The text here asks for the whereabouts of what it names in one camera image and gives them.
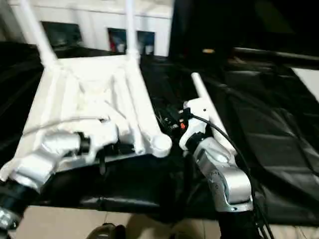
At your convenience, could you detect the grey window curtain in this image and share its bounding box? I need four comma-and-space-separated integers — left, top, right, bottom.
0, 0, 13, 42

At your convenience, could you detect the black cabinet with gold label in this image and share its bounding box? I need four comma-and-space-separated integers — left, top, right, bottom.
169, 0, 319, 61

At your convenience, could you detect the black left wrist camera cable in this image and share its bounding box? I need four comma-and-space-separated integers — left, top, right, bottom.
23, 115, 111, 137

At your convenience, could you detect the dark robot left foot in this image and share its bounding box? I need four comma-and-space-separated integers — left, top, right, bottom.
88, 223, 126, 239

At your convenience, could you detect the white display cabinet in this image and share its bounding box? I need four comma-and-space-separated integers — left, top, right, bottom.
7, 0, 174, 57

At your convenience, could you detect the black work mat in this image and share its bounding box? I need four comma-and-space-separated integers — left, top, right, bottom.
0, 41, 319, 225

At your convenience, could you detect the white flat board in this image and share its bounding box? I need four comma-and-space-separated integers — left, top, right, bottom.
292, 67, 319, 104

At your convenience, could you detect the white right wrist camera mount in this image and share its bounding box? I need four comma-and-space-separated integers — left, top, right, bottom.
178, 98, 213, 152

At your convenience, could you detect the white plastic table top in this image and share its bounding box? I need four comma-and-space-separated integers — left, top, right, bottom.
0, 55, 173, 182

